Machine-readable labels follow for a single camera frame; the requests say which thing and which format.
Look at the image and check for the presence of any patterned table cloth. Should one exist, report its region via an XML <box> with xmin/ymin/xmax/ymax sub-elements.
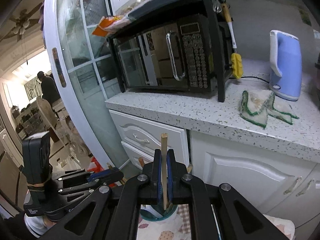
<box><xmin>135</xmin><ymin>203</ymin><xmax>296</xmax><ymax>240</ymax></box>

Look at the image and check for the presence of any black microwave oven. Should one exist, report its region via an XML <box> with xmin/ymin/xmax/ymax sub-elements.
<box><xmin>107</xmin><ymin>0</ymin><xmax>234</xmax><ymax>98</ymax></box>

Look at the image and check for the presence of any blue electric kettle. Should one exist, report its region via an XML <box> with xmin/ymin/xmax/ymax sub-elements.
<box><xmin>269</xmin><ymin>30</ymin><xmax>302</xmax><ymax>101</ymax></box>

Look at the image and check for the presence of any person in background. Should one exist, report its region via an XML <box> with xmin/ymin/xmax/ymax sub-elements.
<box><xmin>37</xmin><ymin>71</ymin><xmax>61</xmax><ymax>107</ymax></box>

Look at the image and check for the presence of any chopstick in cup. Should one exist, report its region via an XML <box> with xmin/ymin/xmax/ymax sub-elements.
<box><xmin>187</xmin><ymin>163</ymin><xmax>193</xmax><ymax>174</ymax></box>
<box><xmin>138</xmin><ymin>157</ymin><xmax>145</xmax><ymax>167</ymax></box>

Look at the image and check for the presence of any red plastic bag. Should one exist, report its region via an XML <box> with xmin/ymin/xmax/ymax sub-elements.
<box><xmin>87</xmin><ymin>157</ymin><xmax>105</xmax><ymax>173</ymax></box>

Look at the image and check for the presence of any white cabinet door right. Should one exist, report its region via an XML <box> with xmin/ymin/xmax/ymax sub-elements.
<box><xmin>267</xmin><ymin>164</ymin><xmax>319</xmax><ymax>231</ymax></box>

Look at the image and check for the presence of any wooden chopstick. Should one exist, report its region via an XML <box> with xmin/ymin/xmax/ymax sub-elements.
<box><xmin>161</xmin><ymin>133</ymin><xmax>168</xmax><ymax>211</ymax></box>

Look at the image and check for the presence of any chopstick in cup right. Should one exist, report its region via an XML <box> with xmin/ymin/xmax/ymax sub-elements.
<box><xmin>138</xmin><ymin>157</ymin><xmax>145</xmax><ymax>167</ymax></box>

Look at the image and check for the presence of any glass sliding door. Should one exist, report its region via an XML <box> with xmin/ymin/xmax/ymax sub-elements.
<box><xmin>43</xmin><ymin>0</ymin><xmax>130</xmax><ymax>170</ymax></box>

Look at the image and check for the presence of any green-edged dish cloth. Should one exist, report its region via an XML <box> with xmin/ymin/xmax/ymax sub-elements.
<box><xmin>239</xmin><ymin>90</ymin><xmax>299</xmax><ymax>128</ymax></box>

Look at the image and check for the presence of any white cabinet door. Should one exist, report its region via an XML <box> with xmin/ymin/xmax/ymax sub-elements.
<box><xmin>190</xmin><ymin>131</ymin><xmax>316</xmax><ymax>213</ymax></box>
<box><xmin>267</xmin><ymin>164</ymin><xmax>319</xmax><ymax>231</ymax></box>

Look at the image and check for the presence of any white cabinet door left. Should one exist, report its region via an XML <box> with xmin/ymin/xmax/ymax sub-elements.
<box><xmin>190</xmin><ymin>131</ymin><xmax>316</xmax><ymax>213</ymax></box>

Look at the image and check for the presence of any yellow brush with handle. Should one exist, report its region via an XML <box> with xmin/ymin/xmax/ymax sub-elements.
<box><xmin>221</xmin><ymin>3</ymin><xmax>244</xmax><ymax>79</ymax></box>

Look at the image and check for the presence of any orange box on microwave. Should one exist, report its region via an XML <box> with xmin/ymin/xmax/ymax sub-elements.
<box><xmin>92</xmin><ymin>16</ymin><xmax>121</xmax><ymax>37</ymax></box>

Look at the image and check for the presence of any teal-rimmed utensil cup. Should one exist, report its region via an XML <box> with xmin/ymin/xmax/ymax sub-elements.
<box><xmin>140</xmin><ymin>204</ymin><xmax>178</xmax><ymax>222</ymax></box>

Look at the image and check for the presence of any white drawer front upper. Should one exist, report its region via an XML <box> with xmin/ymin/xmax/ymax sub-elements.
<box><xmin>109</xmin><ymin>110</ymin><xmax>189</xmax><ymax>166</ymax></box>

